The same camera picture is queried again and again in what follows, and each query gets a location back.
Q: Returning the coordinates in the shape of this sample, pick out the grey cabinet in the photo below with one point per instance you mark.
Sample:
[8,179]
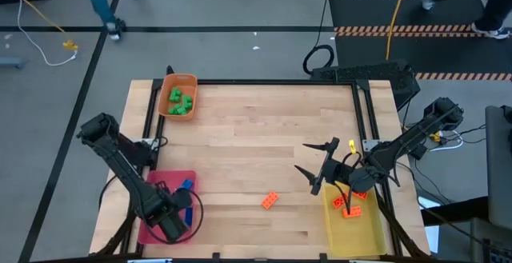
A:
[500,167]

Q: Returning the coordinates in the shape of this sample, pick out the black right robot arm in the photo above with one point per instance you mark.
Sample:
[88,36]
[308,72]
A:
[404,147]

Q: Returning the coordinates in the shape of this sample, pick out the grey flat object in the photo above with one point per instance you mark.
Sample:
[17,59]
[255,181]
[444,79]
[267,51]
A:
[10,62]

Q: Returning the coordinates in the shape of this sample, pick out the black hazard-striped floor mat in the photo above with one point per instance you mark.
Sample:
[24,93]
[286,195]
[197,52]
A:
[400,11]

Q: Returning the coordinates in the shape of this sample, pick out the yellow translucent plastic tray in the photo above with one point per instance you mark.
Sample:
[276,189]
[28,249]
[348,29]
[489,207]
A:
[356,235]

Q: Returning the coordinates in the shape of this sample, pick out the orange plastic basket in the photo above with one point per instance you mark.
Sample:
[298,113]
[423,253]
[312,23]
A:
[188,85]

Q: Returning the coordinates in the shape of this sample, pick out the white paper sheet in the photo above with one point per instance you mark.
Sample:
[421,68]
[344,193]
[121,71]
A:
[430,215]

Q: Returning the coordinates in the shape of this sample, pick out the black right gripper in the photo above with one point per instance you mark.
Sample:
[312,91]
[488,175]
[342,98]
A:
[336,172]

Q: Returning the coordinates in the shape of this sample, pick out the pink translucent plastic tray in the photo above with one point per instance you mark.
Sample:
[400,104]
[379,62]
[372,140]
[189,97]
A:
[172,177]

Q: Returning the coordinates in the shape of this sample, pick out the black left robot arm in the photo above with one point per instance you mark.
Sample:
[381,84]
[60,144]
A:
[120,163]

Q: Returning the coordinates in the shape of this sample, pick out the black beam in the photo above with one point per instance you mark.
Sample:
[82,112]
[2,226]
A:
[456,211]

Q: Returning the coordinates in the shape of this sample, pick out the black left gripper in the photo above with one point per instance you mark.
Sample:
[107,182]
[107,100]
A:
[168,199]

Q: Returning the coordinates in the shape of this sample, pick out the black aluminium table frame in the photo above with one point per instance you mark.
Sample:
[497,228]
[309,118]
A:
[280,82]

